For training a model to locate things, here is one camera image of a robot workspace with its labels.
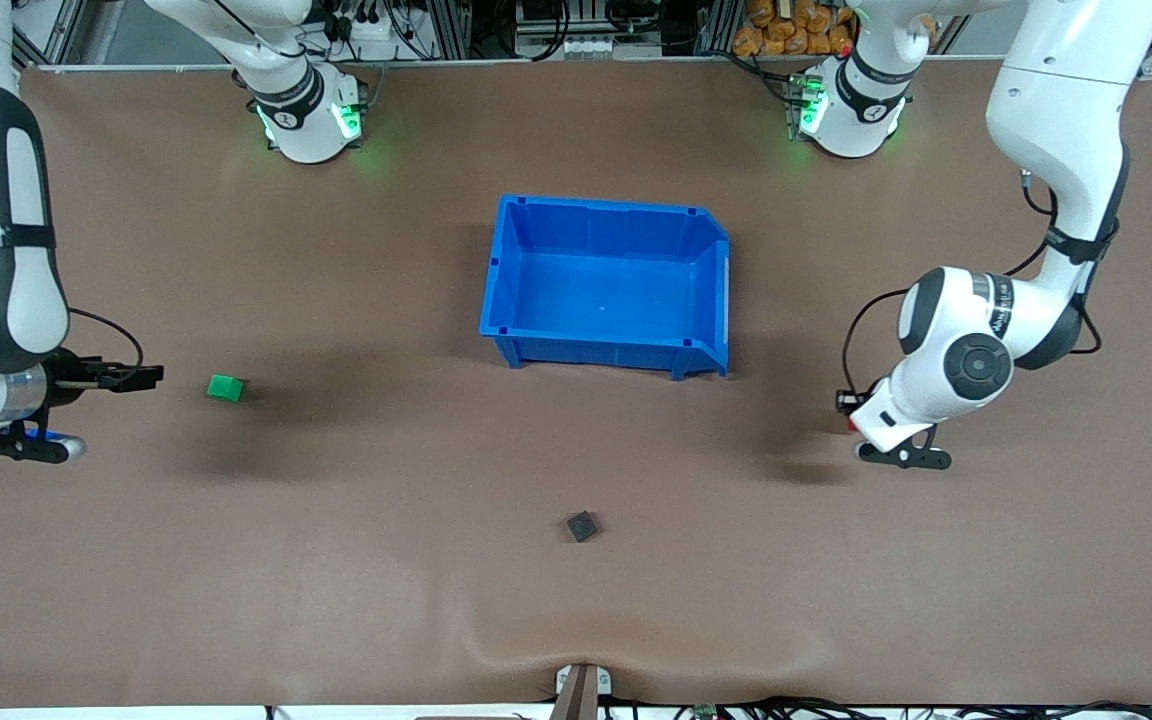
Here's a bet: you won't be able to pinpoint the white power strip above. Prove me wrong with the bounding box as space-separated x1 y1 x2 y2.
316 5 409 63

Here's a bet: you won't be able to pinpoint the blue plastic storage bin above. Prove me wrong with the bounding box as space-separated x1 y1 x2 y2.
479 194 733 382

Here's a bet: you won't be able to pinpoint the grey electronics box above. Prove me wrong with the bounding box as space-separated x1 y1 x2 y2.
514 0 664 61

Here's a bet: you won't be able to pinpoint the orange packaged items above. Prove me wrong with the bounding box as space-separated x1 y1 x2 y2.
733 0 859 57

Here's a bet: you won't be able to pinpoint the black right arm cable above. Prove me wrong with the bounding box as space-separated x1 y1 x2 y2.
66 307 146 367

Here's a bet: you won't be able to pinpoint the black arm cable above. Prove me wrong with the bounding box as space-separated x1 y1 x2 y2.
839 170 1105 409
66 307 146 367

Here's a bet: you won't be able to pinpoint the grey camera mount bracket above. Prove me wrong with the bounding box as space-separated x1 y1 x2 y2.
554 662 614 720

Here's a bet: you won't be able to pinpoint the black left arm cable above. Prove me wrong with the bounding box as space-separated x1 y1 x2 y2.
839 170 1105 409

